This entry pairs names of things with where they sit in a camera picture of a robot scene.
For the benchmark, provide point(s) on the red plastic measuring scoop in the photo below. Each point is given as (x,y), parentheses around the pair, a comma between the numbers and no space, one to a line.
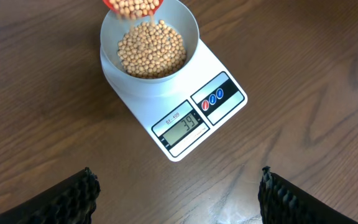
(112,7)

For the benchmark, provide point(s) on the soybeans in bowl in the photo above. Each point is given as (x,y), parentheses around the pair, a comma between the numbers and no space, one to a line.
(152,50)

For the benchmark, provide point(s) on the grey round bowl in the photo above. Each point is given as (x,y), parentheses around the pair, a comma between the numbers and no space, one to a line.
(128,14)

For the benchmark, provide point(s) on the white digital kitchen scale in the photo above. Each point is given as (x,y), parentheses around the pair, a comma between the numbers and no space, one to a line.
(181,111)

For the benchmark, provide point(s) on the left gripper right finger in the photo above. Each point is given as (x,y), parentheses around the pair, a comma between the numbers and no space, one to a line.
(281,202)

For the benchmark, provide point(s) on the soybeans in scoop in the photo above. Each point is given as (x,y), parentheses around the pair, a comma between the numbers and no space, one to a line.
(135,6)

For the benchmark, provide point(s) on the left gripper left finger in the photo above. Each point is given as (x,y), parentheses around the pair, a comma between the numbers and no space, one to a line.
(72,201)

